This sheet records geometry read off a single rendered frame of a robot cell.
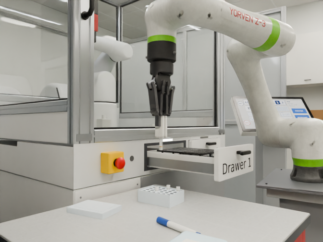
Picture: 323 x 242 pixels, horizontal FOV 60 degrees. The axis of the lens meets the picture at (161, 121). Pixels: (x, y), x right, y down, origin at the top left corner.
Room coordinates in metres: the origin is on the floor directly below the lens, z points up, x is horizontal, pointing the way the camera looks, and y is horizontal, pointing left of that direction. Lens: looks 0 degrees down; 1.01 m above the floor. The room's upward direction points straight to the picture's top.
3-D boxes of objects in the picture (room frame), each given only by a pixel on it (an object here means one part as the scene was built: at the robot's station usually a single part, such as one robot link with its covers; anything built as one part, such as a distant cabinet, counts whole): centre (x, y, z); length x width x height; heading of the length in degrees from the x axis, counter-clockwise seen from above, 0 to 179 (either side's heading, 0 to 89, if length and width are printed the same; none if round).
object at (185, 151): (1.17, -0.12, 0.87); 0.22 x 0.18 x 0.06; 50
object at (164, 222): (0.66, -0.04, 0.77); 0.14 x 0.02 x 0.02; 41
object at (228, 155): (1.04, -0.27, 0.87); 0.29 x 0.02 x 0.11; 140
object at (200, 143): (1.48, -0.23, 0.87); 0.29 x 0.02 x 0.11; 140
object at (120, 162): (0.96, 0.14, 0.88); 0.04 x 0.03 x 0.04; 140
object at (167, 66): (0.89, 0.00, 1.16); 0.08 x 0.07 x 0.09; 145
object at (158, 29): (0.88, -0.01, 1.33); 0.13 x 0.11 x 0.14; 35
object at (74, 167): (1.59, 0.31, 0.87); 1.02 x 0.95 x 0.14; 140
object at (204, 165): (1.17, -0.12, 0.86); 0.40 x 0.26 x 0.06; 50
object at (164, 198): (0.90, 0.00, 0.78); 0.12 x 0.08 x 0.04; 55
